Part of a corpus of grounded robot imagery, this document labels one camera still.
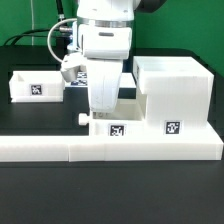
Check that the white front drawer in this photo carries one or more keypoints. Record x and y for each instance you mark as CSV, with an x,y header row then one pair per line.
x,y
127,119

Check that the white L-shaped fence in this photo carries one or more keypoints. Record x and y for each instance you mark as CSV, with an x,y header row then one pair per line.
x,y
205,145

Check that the white drawer cabinet box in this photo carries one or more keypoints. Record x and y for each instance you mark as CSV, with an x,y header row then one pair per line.
x,y
174,92

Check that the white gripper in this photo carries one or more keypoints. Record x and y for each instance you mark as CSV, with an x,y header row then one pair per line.
x,y
103,77

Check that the white drawer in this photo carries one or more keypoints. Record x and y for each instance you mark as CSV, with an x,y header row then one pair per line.
x,y
36,86
127,119

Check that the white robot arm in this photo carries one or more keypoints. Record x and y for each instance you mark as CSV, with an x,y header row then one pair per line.
x,y
101,42

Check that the white marker tag sheet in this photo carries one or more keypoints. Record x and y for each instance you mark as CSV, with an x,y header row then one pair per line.
x,y
126,81

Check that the white rear drawer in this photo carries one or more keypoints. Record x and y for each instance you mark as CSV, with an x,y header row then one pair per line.
x,y
36,86

